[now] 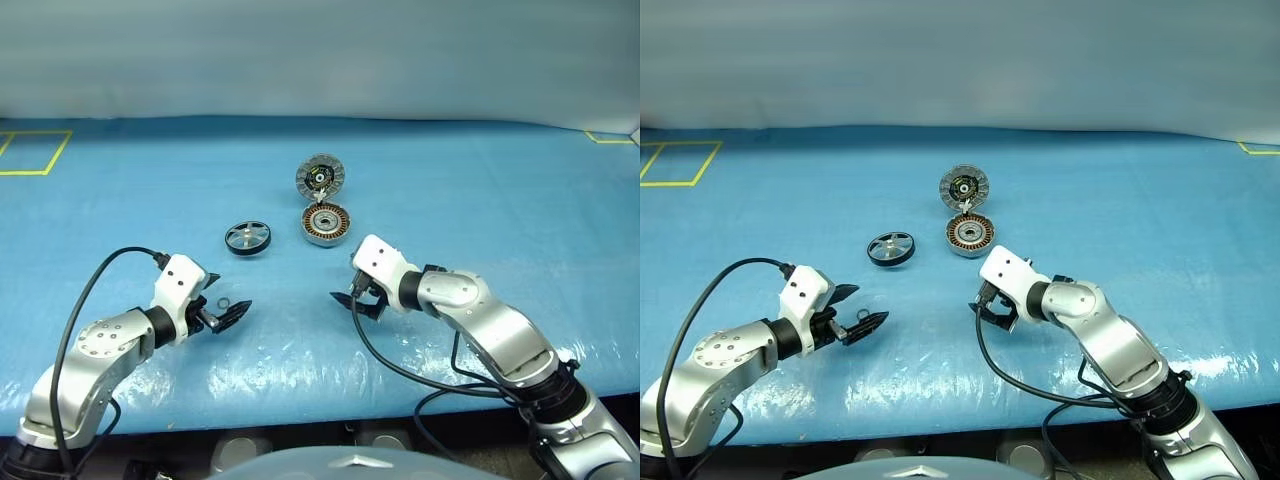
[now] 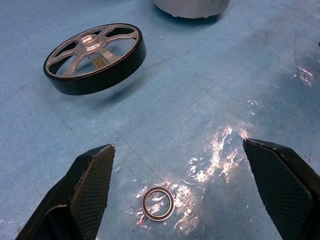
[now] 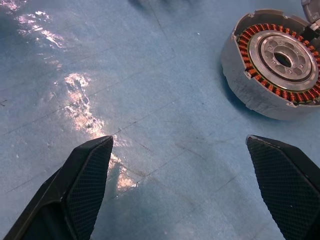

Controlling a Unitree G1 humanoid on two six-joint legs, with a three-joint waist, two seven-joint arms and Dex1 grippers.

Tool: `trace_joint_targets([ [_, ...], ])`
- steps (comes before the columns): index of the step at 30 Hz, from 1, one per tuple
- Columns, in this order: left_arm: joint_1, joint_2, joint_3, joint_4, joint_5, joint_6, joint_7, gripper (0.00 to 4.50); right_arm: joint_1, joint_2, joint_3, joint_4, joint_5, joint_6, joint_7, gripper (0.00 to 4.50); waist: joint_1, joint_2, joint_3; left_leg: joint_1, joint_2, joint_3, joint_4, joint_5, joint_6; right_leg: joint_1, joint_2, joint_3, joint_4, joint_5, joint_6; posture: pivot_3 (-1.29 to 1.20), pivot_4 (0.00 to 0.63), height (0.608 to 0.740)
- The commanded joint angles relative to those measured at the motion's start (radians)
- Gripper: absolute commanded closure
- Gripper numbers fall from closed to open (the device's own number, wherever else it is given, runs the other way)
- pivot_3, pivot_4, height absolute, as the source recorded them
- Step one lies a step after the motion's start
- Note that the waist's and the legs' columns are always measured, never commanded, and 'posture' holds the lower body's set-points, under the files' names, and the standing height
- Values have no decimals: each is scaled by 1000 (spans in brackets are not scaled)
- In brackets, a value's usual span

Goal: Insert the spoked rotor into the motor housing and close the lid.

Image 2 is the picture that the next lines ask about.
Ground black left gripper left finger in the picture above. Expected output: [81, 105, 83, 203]
[15, 144, 116, 240]

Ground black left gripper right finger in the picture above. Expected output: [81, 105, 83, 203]
[242, 138, 320, 240]

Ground black rotor ring silver spokes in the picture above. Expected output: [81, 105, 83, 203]
[43, 23, 148, 96]

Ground silver motor housing copper windings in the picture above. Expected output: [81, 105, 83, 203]
[152, 0, 231, 20]

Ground blue worn table mat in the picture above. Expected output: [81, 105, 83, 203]
[0, 0, 320, 240]

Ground small thin bearing ring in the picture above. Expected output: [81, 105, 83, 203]
[141, 186, 175, 221]

